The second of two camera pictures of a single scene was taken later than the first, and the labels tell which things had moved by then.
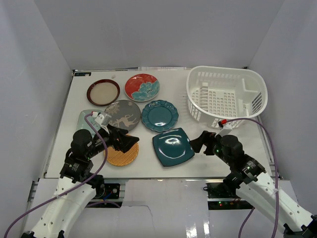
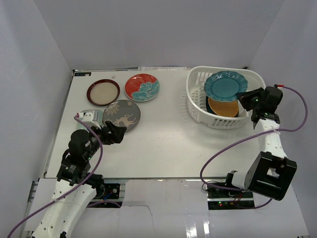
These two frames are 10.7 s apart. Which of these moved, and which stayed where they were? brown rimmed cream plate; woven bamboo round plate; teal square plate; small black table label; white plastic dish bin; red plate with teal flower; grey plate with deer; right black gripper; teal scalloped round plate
Moved: woven bamboo round plate; right black gripper; teal scalloped round plate; teal square plate
Stayed: white plastic dish bin; grey plate with deer; red plate with teal flower; brown rimmed cream plate; small black table label
